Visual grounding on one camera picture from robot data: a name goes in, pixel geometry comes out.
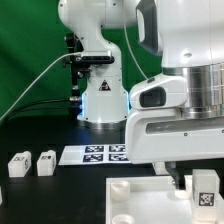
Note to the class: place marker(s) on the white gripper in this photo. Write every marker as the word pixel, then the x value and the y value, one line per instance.
pixel 156 131

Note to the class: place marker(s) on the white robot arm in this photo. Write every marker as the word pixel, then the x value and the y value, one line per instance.
pixel 187 34

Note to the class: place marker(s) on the white square tabletop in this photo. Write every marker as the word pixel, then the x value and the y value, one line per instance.
pixel 151 200

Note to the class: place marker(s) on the white sheet with markers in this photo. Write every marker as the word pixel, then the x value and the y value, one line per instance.
pixel 93 154

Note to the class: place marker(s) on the white part at left edge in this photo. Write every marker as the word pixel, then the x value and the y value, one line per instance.
pixel 1 200

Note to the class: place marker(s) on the black camera on stand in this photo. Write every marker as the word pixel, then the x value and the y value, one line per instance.
pixel 78 69

